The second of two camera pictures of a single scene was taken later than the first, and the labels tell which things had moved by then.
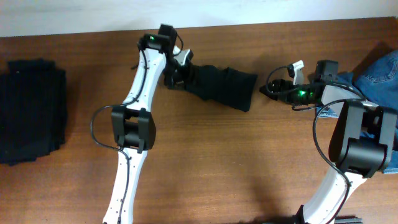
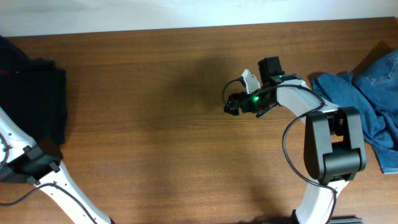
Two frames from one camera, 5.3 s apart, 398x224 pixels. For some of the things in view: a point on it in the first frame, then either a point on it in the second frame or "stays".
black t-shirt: [226, 86] to [15, 66]
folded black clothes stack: [33, 110] stays
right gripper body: [297, 96] to [256, 104]
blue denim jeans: [379, 88] stays
